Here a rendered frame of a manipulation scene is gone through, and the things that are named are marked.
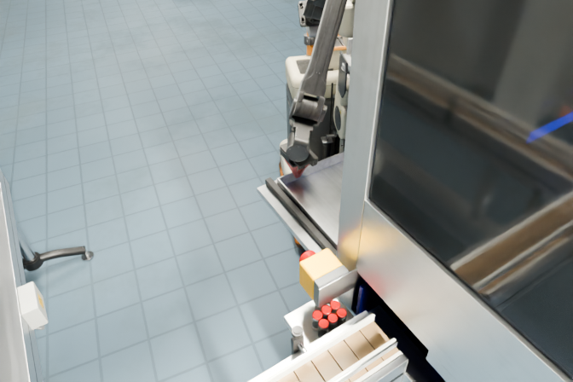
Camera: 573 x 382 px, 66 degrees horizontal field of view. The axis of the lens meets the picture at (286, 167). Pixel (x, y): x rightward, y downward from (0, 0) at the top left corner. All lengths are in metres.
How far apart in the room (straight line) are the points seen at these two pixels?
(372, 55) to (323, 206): 0.66
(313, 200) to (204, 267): 1.12
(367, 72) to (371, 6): 0.09
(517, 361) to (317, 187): 0.76
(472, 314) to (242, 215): 1.88
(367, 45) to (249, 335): 1.57
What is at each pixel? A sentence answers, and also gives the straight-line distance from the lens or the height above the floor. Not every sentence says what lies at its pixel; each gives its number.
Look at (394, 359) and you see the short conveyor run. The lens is 0.92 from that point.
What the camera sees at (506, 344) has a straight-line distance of 0.68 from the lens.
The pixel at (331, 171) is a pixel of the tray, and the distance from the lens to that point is 1.33.
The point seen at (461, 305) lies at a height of 1.18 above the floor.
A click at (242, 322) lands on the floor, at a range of 2.04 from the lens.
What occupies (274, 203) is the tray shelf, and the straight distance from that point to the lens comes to 1.23.
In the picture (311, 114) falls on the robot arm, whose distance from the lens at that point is 1.10.
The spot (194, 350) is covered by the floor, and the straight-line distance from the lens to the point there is 2.01.
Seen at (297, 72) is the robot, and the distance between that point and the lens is 2.03.
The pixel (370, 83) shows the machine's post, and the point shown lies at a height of 1.43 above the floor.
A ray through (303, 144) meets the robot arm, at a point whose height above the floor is 1.10.
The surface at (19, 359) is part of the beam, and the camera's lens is 1.55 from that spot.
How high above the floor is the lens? 1.73
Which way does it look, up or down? 39 degrees down
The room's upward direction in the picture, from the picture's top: 2 degrees counter-clockwise
